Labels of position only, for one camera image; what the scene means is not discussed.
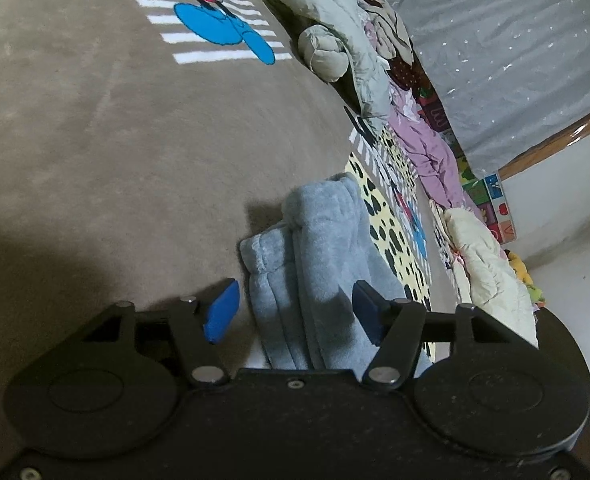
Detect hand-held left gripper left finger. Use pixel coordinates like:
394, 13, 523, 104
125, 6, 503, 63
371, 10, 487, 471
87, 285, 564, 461
79, 278, 240, 389

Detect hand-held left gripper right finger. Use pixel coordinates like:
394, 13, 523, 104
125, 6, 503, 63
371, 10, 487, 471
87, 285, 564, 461
352, 280, 539, 394

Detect blue-grey fleece pants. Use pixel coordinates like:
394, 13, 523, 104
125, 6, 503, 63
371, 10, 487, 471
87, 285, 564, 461
238, 172, 434, 380

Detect cream fleece garment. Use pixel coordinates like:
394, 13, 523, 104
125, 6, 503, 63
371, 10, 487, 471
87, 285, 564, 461
429, 200, 540, 350

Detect yellow plush toy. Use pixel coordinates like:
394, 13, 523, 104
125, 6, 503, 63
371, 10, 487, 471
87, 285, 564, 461
504, 249, 547, 308

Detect purple garment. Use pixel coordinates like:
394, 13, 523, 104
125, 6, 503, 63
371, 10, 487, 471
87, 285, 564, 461
387, 82, 478, 211

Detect colourful foam play mat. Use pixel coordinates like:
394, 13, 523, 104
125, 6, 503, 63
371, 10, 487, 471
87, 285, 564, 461
415, 85, 519, 247

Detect brown cartoon printed blanket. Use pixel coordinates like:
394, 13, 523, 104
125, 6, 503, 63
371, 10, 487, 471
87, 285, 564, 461
0, 0, 434, 463

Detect brown dotted printed cloth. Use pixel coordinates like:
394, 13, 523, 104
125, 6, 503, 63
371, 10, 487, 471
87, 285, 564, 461
357, 0, 433, 93

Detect sage green puffer jacket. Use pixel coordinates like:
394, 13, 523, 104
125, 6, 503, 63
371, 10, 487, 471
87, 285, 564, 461
235, 0, 395, 135

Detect grey starry bed cover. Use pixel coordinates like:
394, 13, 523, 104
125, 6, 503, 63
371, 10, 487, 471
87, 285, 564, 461
375, 0, 590, 178

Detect wooden frame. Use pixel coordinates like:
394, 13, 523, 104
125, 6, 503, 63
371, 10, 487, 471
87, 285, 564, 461
345, 0, 590, 181

